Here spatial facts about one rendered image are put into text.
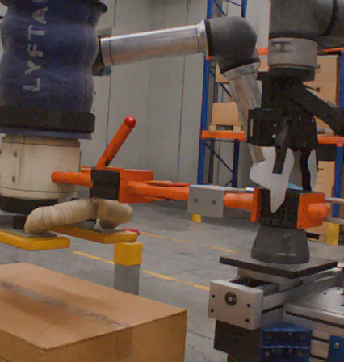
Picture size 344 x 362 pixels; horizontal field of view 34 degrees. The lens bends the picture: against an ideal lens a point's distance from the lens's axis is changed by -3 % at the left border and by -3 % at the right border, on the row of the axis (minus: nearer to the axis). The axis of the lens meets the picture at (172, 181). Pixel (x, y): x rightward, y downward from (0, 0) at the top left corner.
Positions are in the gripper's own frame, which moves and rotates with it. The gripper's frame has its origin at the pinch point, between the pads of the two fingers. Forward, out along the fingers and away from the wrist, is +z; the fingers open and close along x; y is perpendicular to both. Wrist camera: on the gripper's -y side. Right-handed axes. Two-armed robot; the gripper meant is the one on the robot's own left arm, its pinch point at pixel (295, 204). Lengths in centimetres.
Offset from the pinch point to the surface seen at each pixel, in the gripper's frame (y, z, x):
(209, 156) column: 671, 24, -854
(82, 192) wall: 871, 114, -697
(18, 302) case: 61, 29, 6
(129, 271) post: 83, 33, -50
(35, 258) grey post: 305, 86, -173
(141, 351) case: 36, 35, -7
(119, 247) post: 86, 26, -48
